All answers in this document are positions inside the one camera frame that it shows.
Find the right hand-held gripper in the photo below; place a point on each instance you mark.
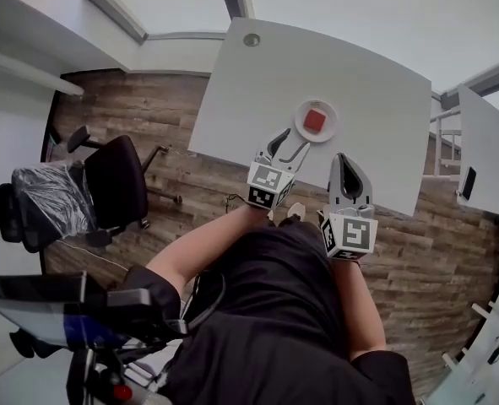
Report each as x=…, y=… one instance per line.
x=350, y=234

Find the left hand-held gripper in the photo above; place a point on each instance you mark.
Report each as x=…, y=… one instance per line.
x=270, y=184

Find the white round plate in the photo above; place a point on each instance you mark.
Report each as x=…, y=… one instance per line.
x=316, y=137

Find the red block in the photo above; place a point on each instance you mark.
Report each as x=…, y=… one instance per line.
x=314, y=120

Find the person's left forearm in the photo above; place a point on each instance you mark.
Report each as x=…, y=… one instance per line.
x=198, y=247

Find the person's right forearm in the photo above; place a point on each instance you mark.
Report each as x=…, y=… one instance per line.
x=359, y=306

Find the person's white shoe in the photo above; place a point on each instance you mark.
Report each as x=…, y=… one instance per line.
x=295, y=211
x=270, y=215

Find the large white table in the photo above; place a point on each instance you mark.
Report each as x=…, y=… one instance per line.
x=253, y=91

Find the black smartphone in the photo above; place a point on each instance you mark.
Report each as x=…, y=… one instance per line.
x=468, y=183

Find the grey table grommet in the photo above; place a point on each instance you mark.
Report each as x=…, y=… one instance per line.
x=251, y=39

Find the small white table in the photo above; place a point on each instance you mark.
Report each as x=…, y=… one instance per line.
x=489, y=150

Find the person's black clothing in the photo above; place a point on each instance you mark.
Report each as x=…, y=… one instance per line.
x=274, y=344

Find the black office chair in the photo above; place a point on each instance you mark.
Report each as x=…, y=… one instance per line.
x=114, y=179

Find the plastic-wrapped black chair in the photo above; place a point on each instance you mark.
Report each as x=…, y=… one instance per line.
x=46, y=196

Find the red round button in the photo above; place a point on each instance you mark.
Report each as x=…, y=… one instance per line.
x=122, y=392

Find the black equipment stand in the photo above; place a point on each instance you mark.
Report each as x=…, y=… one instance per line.
x=97, y=378

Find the black monitor screen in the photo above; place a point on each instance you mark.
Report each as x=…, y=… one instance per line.
x=29, y=310

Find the white rack frame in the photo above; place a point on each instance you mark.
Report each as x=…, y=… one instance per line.
x=485, y=340

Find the grey window frame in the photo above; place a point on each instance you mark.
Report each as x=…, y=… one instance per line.
x=122, y=15

